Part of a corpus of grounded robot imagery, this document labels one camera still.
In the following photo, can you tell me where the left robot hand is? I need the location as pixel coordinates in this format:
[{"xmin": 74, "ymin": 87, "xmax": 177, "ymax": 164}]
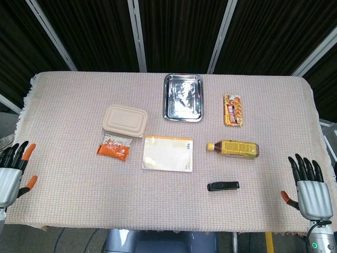
[{"xmin": 0, "ymin": 140, "xmax": 38, "ymax": 209}]

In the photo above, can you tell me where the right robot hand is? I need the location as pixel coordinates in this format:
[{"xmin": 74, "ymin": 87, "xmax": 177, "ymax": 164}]
[{"xmin": 280, "ymin": 153, "xmax": 333, "ymax": 221}]

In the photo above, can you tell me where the black small device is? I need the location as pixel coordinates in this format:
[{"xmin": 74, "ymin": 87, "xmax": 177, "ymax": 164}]
[{"xmin": 206, "ymin": 181, "xmax": 241, "ymax": 192}]

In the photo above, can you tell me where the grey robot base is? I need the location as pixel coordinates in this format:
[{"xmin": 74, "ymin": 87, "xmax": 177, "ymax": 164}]
[{"xmin": 101, "ymin": 228, "xmax": 219, "ymax": 253}]

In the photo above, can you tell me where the yellow tea bottle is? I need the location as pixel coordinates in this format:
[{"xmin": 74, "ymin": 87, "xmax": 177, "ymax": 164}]
[{"xmin": 206, "ymin": 139, "xmax": 260, "ymax": 160}]

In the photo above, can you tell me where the orange snack packet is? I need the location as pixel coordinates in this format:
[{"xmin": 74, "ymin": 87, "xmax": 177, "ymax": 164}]
[{"xmin": 96, "ymin": 133, "xmax": 133, "ymax": 162}]

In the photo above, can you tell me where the yellow snack box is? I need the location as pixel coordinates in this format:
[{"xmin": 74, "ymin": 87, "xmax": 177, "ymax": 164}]
[{"xmin": 223, "ymin": 94, "xmax": 244, "ymax": 127}]

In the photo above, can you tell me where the beige lidded food container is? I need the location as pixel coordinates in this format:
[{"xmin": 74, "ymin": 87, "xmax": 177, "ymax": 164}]
[{"xmin": 102, "ymin": 104, "xmax": 148, "ymax": 139}]

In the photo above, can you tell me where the beige woven tablecloth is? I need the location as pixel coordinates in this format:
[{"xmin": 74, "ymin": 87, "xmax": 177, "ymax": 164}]
[{"xmin": 4, "ymin": 71, "xmax": 337, "ymax": 237}]

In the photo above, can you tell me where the clear zip bag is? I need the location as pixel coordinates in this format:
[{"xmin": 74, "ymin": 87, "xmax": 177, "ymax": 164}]
[{"xmin": 142, "ymin": 135, "xmax": 194, "ymax": 173}]

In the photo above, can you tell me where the stainless steel tray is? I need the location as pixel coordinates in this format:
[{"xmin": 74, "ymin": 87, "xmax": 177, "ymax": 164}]
[{"xmin": 163, "ymin": 73, "xmax": 205, "ymax": 123}]

